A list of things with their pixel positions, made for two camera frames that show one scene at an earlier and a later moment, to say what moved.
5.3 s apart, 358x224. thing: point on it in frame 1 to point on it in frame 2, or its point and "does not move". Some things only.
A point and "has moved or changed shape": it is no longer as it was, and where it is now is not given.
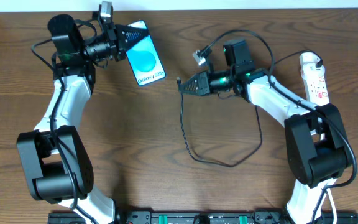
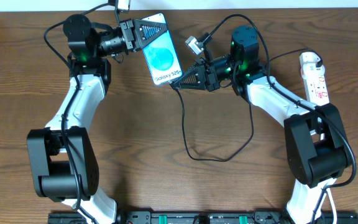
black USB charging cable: [258, 111] has moved or changed shape
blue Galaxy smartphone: [144, 60] to [161, 55]
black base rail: [203, 217] does not move
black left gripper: [117, 43] to [128, 35]
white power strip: [316, 89] does not move
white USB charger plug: [308, 68] does not move
